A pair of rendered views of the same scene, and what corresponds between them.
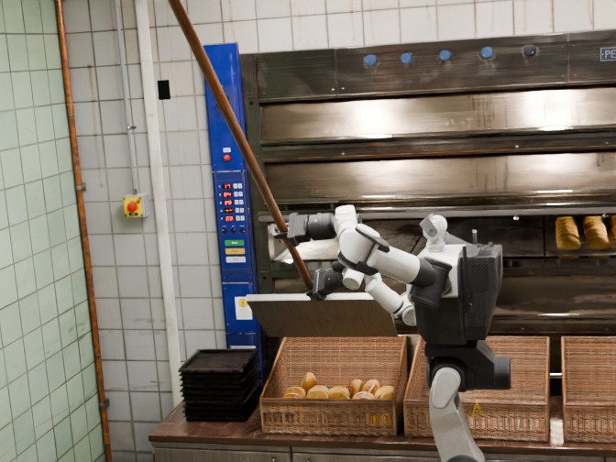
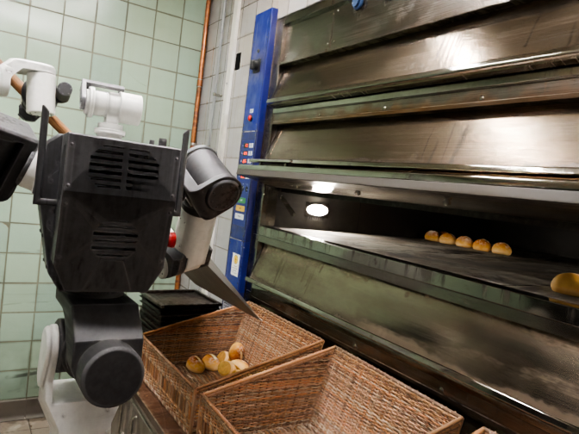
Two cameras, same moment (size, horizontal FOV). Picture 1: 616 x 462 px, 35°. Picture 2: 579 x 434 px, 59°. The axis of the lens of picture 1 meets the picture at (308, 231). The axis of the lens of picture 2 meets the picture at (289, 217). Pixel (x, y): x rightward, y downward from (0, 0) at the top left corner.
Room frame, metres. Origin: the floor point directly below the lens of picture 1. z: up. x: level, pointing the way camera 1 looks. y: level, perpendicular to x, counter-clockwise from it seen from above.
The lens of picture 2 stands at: (2.67, -1.48, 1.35)
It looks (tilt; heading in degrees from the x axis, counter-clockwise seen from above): 3 degrees down; 44
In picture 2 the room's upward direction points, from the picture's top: 7 degrees clockwise
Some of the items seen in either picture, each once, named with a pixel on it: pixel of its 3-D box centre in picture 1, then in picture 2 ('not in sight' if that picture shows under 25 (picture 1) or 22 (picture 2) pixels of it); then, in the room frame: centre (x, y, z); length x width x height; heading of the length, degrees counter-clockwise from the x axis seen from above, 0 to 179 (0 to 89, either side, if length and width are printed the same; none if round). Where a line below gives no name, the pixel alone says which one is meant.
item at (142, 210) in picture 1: (136, 205); not in sight; (4.33, 0.77, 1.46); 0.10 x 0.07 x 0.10; 76
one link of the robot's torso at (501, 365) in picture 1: (467, 364); (97, 338); (3.17, -0.52, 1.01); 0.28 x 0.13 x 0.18; 77
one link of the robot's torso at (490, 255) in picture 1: (456, 289); (107, 207); (3.17, -0.49, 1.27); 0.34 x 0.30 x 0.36; 163
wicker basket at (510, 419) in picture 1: (478, 384); (317, 430); (3.75, -0.65, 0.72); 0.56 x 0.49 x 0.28; 74
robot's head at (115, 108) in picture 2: (434, 230); (115, 111); (3.20, -0.43, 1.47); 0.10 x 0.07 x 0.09; 163
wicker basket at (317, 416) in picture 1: (336, 382); (225, 356); (3.89, -0.08, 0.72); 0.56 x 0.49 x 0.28; 77
